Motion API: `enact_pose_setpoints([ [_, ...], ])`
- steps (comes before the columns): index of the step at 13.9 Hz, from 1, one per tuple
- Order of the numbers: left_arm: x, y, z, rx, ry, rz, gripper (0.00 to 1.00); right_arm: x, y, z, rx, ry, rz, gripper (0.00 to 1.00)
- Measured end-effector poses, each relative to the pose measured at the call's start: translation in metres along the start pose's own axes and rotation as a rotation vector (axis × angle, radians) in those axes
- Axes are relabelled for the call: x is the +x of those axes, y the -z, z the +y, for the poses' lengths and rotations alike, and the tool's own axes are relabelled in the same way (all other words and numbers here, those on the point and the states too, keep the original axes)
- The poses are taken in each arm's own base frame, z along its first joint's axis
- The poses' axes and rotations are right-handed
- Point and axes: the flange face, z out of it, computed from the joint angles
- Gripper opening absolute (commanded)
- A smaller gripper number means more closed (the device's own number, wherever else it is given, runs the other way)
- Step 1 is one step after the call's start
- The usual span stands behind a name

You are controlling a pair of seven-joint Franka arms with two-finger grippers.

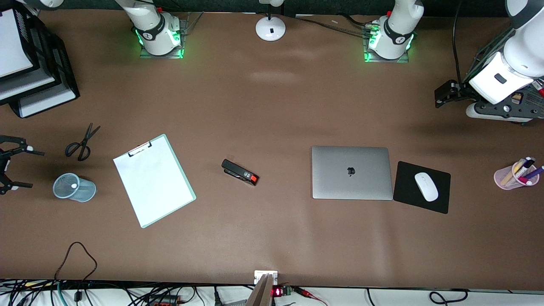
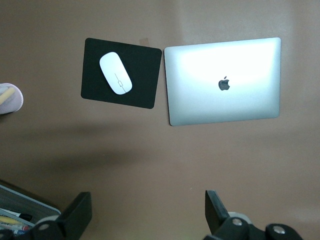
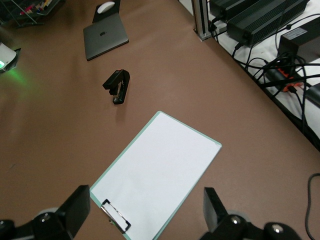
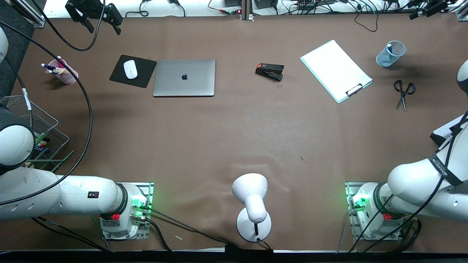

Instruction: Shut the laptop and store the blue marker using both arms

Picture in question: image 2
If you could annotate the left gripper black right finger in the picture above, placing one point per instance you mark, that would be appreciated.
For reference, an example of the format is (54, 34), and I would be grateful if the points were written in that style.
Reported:
(216, 212)

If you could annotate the white computer mouse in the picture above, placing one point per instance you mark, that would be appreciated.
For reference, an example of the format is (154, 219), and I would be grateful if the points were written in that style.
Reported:
(115, 73)

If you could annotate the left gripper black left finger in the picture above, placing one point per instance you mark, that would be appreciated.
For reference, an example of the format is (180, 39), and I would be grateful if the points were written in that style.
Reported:
(77, 212)

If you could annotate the black mouse pad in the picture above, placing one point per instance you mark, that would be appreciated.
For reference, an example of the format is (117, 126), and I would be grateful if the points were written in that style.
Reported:
(142, 92)

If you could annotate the grey mesh desk organizer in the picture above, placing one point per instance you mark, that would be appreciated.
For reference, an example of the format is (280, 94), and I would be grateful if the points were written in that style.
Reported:
(22, 200)

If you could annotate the beige pen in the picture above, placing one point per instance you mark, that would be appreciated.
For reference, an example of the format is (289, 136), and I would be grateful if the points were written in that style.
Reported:
(7, 96)

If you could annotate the black marker in organizer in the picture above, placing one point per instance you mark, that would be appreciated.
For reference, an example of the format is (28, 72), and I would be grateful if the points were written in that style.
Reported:
(25, 216)

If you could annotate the silver laptop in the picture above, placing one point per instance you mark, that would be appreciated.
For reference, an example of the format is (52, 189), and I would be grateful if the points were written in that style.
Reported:
(222, 82)

